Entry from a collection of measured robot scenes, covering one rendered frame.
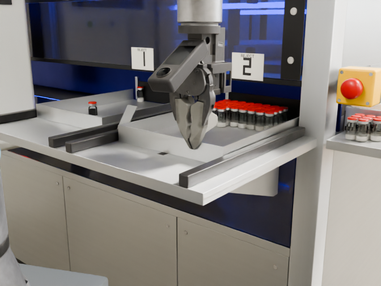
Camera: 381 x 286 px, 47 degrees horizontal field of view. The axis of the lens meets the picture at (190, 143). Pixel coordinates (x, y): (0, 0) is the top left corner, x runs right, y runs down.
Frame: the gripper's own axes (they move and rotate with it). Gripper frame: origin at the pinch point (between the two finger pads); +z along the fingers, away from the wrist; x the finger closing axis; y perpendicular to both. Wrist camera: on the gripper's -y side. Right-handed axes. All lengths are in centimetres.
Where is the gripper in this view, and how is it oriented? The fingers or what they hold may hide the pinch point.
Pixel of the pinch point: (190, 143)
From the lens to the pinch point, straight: 77.0
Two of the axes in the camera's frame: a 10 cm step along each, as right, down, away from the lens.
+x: -7.8, -1.7, 6.1
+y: 6.3, -2.0, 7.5
